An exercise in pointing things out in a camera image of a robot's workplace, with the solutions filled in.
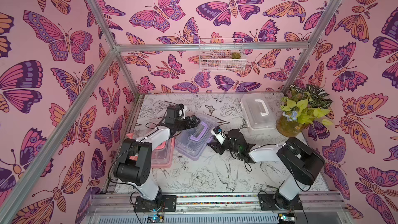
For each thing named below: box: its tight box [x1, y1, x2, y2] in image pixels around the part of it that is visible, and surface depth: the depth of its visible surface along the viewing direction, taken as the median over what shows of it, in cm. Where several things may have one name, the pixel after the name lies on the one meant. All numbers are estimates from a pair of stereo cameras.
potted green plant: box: [276, 84, 334, 138], surface depth 85 cm
